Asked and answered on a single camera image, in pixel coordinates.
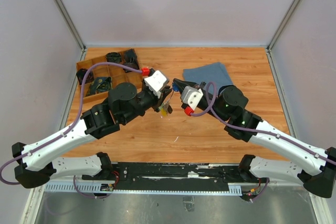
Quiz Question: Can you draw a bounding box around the key with dark blue tag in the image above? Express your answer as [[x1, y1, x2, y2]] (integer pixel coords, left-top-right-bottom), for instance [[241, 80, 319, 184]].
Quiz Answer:
[[172, 83, 179, 92]]

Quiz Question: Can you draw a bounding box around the large keyring with tagged keys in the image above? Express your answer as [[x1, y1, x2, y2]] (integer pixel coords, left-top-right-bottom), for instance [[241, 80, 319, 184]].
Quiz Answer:
[[159, 90, 174, 116]]

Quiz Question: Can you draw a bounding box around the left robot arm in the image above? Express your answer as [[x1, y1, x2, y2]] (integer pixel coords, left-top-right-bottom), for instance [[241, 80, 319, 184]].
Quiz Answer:
[[12, 78, 172, 189]]

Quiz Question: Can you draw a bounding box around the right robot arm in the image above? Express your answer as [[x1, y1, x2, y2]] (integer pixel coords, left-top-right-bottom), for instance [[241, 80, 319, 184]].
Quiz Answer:
[[173, 78, 335, 198]]

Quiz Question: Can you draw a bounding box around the folded blue towel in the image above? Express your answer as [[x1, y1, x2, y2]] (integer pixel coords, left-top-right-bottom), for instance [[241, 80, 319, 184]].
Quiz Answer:
[[182, 62, 233, 89]]

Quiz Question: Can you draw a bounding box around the rolled brown-black tie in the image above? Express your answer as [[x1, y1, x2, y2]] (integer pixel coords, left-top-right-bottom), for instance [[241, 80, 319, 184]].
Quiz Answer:
[[123, 62, 139, 73]]

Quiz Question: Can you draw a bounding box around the rolled black tie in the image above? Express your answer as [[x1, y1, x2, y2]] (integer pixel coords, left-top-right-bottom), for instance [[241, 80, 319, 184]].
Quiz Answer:
[[124, 49, 138, 63]]

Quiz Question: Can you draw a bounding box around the blue green patterned tie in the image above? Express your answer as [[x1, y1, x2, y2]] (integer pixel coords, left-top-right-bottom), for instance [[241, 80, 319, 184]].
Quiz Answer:
[[85, 77, 112, 97]]

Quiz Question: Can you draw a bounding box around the rolled dark tie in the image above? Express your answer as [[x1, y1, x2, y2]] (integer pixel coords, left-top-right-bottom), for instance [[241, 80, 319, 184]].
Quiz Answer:
[[106, 52, 122, 63]]

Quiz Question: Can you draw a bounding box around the rolled tie with red pattern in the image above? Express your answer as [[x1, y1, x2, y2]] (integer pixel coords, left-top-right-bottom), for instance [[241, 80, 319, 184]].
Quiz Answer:
[[76, 68, 94, 86]]

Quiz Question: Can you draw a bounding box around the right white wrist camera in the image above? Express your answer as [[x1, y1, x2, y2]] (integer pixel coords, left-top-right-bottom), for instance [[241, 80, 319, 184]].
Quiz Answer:
[[181, 89, 202, 116]]

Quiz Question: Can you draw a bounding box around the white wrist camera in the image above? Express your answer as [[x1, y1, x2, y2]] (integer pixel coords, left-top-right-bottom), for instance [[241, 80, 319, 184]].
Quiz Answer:
[[181, 89, 202, 116], [144, 70, 170, 99]]

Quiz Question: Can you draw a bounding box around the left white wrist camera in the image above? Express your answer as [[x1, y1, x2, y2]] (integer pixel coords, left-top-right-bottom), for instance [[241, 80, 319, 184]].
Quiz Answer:
[[144, 70, 170, 99]]

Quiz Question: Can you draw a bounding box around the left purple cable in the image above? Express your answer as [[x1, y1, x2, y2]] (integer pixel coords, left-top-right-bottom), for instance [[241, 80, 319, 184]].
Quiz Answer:
[[0, 62, 148, 200]]

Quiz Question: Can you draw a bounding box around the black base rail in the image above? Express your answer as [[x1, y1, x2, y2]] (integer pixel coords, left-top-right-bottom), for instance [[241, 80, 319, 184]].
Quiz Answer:
[[81, 162, 271, 193]]

